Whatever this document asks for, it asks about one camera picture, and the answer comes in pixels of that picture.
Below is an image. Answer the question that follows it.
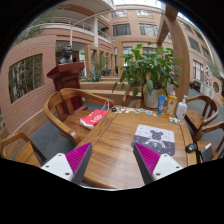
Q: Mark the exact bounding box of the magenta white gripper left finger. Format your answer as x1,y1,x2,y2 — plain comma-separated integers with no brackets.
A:
42,142,92,185

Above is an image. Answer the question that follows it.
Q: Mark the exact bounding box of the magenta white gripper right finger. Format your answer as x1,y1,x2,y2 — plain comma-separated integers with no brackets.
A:
133,143,182,185

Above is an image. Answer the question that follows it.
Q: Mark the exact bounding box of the grey bear mouse pad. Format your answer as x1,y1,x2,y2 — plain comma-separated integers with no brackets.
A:
131,124,175,156

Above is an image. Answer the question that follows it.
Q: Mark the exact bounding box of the black computer mouse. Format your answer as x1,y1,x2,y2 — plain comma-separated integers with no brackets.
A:
185,143,198,153

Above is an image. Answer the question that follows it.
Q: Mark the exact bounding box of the black laptop on chair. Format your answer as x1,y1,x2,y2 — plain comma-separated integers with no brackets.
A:
200,144,214,162

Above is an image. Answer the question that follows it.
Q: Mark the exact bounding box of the wooden armchair left far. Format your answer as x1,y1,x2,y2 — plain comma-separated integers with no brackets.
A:
44,88,114,145

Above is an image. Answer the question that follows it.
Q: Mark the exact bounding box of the wooden armchair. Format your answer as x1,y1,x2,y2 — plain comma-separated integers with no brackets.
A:
0,132,46,167
44,88,114,145
185,95,219,133
194,121,224,162

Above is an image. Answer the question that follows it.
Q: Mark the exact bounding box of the wooden armchair left near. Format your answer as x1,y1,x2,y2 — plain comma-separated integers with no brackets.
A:
0,132,46,167

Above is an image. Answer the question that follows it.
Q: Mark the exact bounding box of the yellow dish soap bottle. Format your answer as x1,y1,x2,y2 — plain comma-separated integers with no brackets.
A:
166,92,178,115

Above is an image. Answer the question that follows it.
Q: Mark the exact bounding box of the white pump bottle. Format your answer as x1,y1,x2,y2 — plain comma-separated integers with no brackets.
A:
176,96,187,119

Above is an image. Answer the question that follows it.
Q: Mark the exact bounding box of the wooden armchair right near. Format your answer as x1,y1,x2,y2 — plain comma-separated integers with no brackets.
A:
194,121,224,162

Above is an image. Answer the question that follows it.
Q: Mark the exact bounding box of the blue tube bottle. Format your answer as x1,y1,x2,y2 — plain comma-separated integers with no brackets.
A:
157,96,166,115

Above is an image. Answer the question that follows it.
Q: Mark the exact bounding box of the wooden armchair right far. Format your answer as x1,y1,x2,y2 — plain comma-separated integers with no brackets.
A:
185,95,219,133

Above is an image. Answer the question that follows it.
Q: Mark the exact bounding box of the green potted plant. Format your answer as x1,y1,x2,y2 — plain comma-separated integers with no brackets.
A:
119,44,182,108

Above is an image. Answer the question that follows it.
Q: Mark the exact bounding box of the dark bust statue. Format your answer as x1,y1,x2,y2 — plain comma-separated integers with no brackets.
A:
58,45,72,64

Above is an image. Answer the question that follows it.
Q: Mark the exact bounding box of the dark red wooden pedestal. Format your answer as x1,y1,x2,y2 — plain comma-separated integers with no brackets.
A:
47,62,88,122

